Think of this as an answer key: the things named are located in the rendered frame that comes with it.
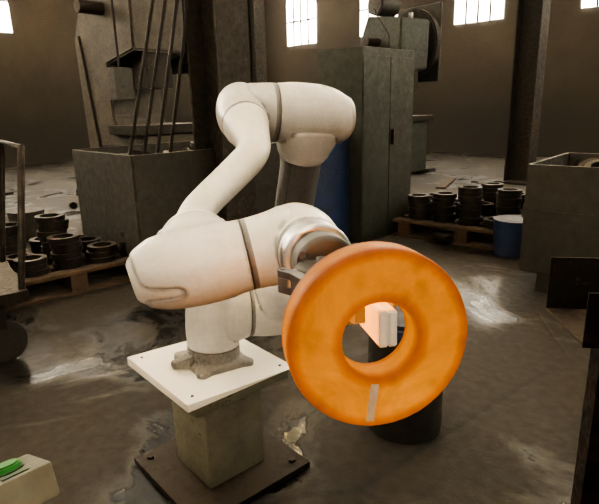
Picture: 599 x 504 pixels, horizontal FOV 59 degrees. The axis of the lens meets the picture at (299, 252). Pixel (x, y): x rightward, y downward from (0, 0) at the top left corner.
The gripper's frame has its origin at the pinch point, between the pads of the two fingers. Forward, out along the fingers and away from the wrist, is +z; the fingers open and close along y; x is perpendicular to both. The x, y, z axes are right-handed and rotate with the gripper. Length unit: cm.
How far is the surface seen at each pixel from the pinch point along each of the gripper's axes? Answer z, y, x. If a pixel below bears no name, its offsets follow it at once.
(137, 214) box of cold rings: -305, 52, -33
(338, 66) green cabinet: -376, -99, 62
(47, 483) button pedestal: -31, 38, -32
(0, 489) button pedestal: -28, 43, -30
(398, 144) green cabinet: -388, -153, 1
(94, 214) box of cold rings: -359, 88, -38
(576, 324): -60, -69, -30
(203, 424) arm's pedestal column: -98, 17, -64
